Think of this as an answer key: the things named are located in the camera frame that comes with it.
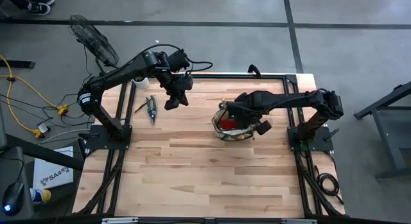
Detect red gardening glove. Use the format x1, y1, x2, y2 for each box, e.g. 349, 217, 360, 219
219, 119, 238, 130

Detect beige green gardening tool bag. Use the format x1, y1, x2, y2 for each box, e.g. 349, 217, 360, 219
211, 100, 259, 142

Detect green-handled pruning shears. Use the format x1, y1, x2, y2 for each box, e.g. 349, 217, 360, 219
134, 94, 159, 125

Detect small white potted plant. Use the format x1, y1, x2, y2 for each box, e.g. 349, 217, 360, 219
132, 75, 150, 90

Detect black curved hook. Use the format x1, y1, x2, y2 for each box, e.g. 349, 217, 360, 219
247, 64, 263, 78

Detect black floor fan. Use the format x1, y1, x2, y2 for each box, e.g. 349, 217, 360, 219
67, 14, 126, 76

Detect white black power adapter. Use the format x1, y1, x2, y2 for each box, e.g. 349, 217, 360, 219
35, 122, 51, 135

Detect black desk leg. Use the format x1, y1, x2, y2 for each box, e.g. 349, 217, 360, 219
4, 134, 85, 171

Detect black metal stand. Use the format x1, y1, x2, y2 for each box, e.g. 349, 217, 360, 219
353, 80, 411, 180

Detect white cardboard box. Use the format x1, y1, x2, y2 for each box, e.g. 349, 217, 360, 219
31, 146, 74, 190

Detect black stand foot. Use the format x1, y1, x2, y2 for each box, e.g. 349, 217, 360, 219
0, 60, 36, 70

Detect yellow blue white object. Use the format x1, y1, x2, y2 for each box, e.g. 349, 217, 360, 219
30, 187, 52, 205

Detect black desk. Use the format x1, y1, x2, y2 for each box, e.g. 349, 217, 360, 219
0, 103, 35, 220

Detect black computer mouse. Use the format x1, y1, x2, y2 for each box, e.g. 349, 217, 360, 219
1, 181, 25, 217

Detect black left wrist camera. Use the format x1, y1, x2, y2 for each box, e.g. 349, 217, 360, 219
164, 94, 189, 111

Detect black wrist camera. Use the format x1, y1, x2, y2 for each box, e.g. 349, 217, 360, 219
164, 94, 189, 111
256, 119, 272, 136

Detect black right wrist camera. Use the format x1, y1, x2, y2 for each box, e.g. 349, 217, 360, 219
256, 119, 272, 136

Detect black aluminium table frame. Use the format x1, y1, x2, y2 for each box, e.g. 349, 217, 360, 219
73, 72, 347, 218

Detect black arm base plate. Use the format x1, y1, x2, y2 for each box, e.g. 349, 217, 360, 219
287, 126, 335, 153
85, 123, 133, 151

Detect coiled black cable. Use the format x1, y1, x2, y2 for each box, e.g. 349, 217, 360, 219
313, 165, 345, 205

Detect yellow extension cord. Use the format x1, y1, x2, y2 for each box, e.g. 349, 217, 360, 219
0, 55, 70, 139

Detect silver metal bracket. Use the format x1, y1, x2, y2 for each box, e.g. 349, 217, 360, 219
281, 218, 318, 224
101, 217, 139, 224

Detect white floor cable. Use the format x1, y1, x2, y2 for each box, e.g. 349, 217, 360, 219
38, 127, 91, 144

